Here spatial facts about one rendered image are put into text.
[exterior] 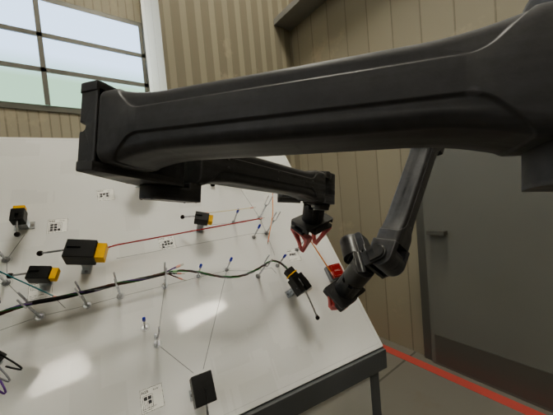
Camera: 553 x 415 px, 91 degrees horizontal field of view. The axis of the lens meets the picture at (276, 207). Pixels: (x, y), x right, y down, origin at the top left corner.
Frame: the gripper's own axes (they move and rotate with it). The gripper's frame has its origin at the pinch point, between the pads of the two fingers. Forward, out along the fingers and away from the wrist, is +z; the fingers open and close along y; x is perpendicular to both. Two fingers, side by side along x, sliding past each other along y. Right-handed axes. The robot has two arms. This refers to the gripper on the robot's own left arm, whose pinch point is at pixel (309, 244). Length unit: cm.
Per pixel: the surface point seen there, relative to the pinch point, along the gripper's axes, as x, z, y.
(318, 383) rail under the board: 18.7, 33.7, 9.7
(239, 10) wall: -244, -74, -138
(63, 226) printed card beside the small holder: -51, 1, 52
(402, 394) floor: 31, 149, -83
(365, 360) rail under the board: 22.9, 35.8, -8.2
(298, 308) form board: 0.6, 25.6, 1.5
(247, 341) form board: 0.0, 25.2, 21.6
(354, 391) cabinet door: 24, 48, -4
